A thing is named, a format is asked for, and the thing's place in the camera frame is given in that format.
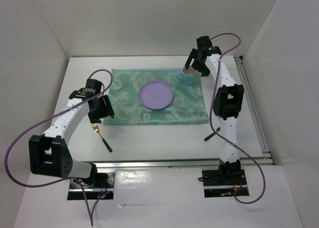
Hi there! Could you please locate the blue cup white inside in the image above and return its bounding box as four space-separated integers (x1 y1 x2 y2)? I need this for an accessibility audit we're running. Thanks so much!
176 66 199 86

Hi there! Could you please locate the gold fork green handle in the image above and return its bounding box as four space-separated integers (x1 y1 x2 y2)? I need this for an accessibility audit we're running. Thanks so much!
91 124 113 153

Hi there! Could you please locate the teal patterned satin cloth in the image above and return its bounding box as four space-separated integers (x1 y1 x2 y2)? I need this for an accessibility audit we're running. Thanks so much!
103 69 208 125

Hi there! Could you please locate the lilac round plastic plate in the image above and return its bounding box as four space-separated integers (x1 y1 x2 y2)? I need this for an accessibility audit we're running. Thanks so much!
139 80 174 110

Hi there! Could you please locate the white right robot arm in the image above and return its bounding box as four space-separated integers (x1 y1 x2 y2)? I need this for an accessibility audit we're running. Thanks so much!
185 35 244 185

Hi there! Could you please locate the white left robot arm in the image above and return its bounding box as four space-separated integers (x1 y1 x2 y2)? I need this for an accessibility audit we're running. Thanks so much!
28 79 115 188

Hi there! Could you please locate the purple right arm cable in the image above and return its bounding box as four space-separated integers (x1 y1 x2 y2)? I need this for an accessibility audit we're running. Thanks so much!
209 32 266 205

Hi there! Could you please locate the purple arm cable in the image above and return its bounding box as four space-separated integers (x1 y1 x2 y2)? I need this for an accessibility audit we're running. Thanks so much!
209 32 266 205
4 69 113 227

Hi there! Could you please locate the gold knife green handle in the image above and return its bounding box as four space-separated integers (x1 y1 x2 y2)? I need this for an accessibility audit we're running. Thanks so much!
204 127 220 142

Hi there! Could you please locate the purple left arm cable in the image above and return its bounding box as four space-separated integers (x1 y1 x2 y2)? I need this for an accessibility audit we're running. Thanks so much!
4 69 113 227

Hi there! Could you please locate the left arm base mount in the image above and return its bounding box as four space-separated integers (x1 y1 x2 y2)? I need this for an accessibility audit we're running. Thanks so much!
67 171 115 201

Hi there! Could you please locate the front aluminium rail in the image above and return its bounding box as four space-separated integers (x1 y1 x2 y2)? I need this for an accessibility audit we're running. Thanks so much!
38 158 275 171

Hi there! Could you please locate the aluminium rail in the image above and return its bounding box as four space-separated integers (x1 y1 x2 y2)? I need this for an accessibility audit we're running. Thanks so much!
38 158 275 171
234 56 274 164

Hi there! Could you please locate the right side aluminium rail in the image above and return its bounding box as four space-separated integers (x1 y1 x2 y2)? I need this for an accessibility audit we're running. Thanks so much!
234 56 274 164

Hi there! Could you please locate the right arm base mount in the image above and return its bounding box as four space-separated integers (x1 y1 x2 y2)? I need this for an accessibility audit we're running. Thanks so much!
198 169 249 198

